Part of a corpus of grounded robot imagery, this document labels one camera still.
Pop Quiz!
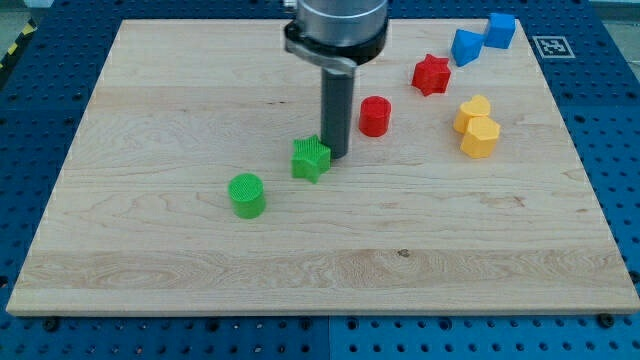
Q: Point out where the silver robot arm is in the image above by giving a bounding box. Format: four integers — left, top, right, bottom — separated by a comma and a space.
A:
284, 0, 388, 78

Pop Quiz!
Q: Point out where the green star block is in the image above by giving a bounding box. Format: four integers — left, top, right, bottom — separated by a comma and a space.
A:
291, 135, 331, 183

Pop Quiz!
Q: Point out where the green cylinder block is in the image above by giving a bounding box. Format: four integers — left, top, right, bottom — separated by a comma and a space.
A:
228, 173, 266, 219

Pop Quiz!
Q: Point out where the red cylinder block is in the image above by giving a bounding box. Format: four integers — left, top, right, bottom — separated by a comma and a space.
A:
359, 96, 392, 137

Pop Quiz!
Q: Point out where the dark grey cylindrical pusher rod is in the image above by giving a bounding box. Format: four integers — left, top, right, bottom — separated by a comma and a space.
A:
321, 68, 354, 159

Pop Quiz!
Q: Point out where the light wooden board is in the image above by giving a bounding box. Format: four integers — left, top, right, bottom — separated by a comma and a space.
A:
7, 19, 639, 317

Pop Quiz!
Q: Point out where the red star block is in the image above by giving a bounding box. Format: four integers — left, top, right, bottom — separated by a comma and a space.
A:
411, 54, 451, 96

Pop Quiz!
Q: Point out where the yellow hexagon block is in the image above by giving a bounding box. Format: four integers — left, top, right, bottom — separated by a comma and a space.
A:
460, 117, 501, 159

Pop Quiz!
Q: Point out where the yellow heart block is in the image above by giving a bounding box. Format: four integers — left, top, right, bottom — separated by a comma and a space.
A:
453, 95, 491, 134

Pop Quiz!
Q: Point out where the blue triangular block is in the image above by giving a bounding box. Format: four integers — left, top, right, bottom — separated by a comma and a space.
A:
451, 29, 484, 67

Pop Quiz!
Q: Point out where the blue cube block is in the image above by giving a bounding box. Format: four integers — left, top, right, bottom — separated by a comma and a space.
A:
484, 13, 516, 49

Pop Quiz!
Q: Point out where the white fiducial marker tag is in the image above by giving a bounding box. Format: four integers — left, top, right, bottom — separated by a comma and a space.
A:
532, 35, 575, 59

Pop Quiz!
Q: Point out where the black screw bottom left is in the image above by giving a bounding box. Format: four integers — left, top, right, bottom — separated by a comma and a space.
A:
42, 317, 60, 333

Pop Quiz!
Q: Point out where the black screw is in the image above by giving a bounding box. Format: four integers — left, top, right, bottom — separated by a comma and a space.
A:
42, 317, 60, 333
597, 313, 615, 329

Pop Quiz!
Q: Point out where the black screw bottom right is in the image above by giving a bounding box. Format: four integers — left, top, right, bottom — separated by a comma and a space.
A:
597, 313, 615, 329

